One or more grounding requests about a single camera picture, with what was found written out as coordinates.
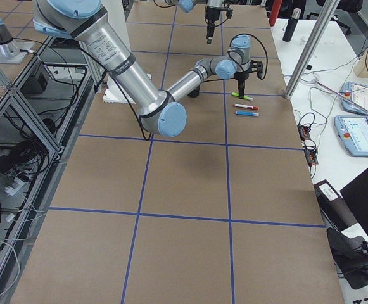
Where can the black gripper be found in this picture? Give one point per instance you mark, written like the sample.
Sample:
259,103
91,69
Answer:
241,76
211,18

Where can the green marker pen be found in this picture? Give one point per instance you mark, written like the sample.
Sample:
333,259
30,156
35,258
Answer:
241,97

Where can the red capped white marker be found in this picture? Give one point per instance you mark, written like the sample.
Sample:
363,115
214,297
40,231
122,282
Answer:
245,106

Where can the blue marker pen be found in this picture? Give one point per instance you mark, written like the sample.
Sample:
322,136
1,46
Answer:
246,114

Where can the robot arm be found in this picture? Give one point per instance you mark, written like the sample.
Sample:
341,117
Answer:
159,111
189,5

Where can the black mesh pen cup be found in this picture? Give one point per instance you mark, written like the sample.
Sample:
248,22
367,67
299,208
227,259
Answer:
194,93

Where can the red bottle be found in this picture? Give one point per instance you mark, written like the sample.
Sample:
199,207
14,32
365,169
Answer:
275,9

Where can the orange black connector box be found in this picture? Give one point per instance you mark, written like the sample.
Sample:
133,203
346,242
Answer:
304,132

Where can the black thermos bottle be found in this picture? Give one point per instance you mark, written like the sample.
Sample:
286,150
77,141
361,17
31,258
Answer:
291,25

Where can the near teach pendant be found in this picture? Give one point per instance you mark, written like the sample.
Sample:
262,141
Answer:
353,133

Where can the teach pendant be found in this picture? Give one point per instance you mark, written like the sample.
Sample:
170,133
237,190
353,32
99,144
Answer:
356,93
353,133

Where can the far teach pendant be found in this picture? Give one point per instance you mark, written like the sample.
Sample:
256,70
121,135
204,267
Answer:
356,93

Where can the brown paper table cover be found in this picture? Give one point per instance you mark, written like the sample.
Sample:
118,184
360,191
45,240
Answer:
223,213

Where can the black power adapter box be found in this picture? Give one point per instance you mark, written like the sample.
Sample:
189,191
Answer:
37,81

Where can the black monitor stand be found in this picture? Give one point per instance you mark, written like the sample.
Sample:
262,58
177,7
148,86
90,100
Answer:
349,253

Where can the aluminium frame post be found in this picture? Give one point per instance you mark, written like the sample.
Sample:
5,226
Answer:
314,38

